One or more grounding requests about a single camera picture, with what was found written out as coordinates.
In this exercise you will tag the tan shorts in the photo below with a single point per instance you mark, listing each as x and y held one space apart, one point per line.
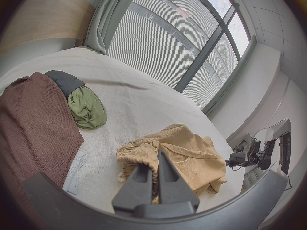
191 157

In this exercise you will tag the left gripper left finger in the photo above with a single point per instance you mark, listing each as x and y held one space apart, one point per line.
136 190

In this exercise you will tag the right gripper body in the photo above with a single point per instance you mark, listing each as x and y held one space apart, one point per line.
238 159

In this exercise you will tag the grey-green curtain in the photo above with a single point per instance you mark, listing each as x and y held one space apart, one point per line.
103 27

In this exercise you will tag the window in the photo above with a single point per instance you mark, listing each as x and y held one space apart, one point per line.
156 44

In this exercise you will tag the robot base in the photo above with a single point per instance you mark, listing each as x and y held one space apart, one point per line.
254 177

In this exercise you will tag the brown shorts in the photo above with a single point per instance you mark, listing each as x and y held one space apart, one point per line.
36 128

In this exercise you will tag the bed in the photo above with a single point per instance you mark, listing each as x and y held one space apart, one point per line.
144 92

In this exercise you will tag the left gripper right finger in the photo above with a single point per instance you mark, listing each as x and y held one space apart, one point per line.
172 188

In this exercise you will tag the green garment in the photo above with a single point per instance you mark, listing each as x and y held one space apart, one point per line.
88 109

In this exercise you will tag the black garment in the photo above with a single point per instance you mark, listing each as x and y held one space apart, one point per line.
62 80

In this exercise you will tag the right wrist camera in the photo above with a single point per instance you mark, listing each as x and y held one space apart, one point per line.
239 148

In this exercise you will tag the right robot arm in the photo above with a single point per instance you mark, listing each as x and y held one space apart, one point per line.
278 128

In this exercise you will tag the pale blue garment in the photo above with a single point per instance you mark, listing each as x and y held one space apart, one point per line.
75 174

